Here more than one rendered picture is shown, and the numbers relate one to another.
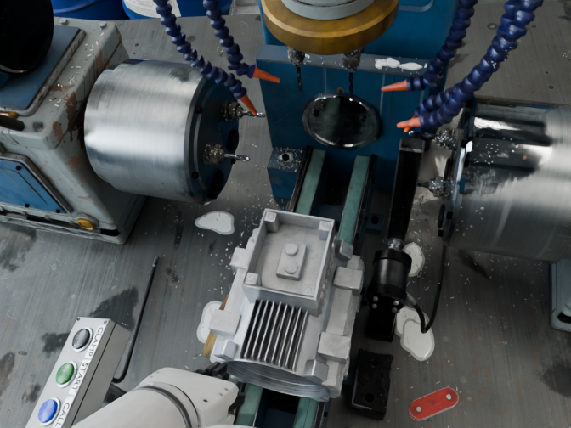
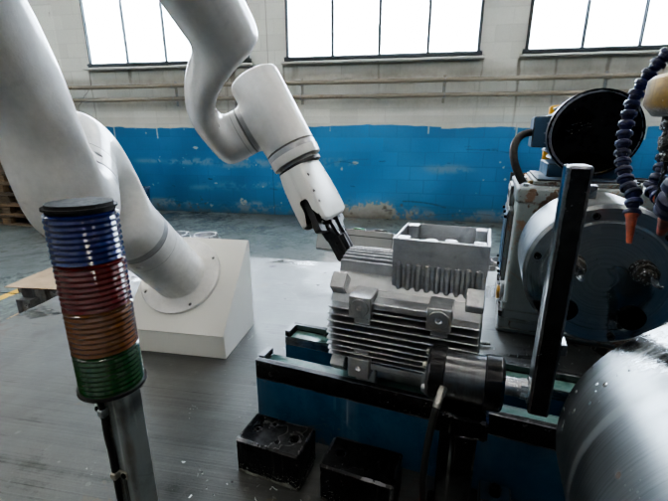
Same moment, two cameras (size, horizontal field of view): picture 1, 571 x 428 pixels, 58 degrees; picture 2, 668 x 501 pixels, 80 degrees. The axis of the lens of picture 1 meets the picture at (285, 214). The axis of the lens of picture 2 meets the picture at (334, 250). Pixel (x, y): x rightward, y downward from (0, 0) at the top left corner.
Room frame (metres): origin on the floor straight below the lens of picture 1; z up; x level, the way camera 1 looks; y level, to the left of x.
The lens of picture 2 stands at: (0.14, -0.51, 1.28)
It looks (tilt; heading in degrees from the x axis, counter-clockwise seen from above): 17 degrees down; 87
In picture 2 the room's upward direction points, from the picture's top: straight up
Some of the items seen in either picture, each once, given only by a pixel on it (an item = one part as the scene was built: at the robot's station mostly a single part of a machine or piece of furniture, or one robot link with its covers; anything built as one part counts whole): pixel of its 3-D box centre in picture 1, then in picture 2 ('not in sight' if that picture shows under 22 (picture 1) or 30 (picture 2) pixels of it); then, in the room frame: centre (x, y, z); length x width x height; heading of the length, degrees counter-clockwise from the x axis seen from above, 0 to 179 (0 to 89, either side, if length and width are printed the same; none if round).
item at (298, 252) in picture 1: (291, 262); (442, 257); (0.32, 0.00, 1.11); 0.12 x 0.11 x 0.07; 156
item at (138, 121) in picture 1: (145, 128); (585, 253); (0.69, 0.23, 1.04); 0.37 x 0.25 x 0.25; 66
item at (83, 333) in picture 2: not in sight; (101, 323); (-0.07, -0.15, 1.10); 0.06 x 0.06 x 0.04
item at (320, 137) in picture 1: (340, 123); not in sight; (0.63, -0.13, 1.02); 0.15 x 0.02 x 0.15; 66
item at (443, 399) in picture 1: (432, 403); not in sight; (0.15, -0.19, 0.81); 0.09 x 0.03 x 0.02; 101
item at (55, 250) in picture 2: not in sight; (84, 235); (-0.07, -0.15, 1.19); 0.06 x 0.06 x 0.04
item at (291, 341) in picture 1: (291, 313); (410, 314); (0.28, 0.02, 1.02); 0.20 x 0.19 x 0.19; 156
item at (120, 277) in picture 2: not in sight; (93, 280); (-0.07, -0.15, 1.14); 0.06 x 0.06 x 0.04
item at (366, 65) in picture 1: (346, 114); not in sight; (0.69, -0.16, 0.97); 0.30 x 0.11 x 0.34; 66
